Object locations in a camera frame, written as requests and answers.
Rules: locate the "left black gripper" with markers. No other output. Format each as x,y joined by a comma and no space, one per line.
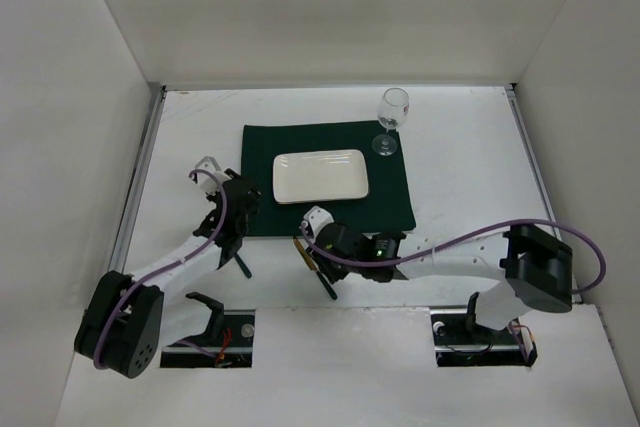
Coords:
231,240

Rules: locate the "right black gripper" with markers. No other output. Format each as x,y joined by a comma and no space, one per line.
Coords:
325,259

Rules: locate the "gold knife green handle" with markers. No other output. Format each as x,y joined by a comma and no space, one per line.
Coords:
309,262

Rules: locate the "white rectangular plate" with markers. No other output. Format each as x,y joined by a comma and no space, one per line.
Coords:
319,176

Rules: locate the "gold fork green handle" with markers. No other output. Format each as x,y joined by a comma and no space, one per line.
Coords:
243,267

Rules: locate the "dark green cloth placemat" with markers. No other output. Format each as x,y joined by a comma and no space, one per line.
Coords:
387,207

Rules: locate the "clear wine glass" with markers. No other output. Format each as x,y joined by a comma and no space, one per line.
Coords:
392,112

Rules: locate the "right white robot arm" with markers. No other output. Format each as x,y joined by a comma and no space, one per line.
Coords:
531,270

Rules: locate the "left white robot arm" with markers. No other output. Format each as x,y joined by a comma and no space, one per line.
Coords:
131,316

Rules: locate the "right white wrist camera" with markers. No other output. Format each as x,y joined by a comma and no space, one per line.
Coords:
315,219

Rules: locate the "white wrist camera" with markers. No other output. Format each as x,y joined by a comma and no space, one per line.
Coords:
315,219
210,165

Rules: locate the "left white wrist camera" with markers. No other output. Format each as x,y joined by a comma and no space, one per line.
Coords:
210,165

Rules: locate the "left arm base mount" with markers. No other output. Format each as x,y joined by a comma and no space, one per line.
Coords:
202,333

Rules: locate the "left aluminium table rail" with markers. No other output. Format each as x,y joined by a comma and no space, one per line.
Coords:
126,225

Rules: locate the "aluminium table rail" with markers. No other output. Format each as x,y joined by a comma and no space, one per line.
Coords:
126,225
511,94

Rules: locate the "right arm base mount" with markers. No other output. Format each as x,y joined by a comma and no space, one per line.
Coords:
460,342

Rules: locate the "right aluminium table rail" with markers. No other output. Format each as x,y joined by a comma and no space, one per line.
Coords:
511,94

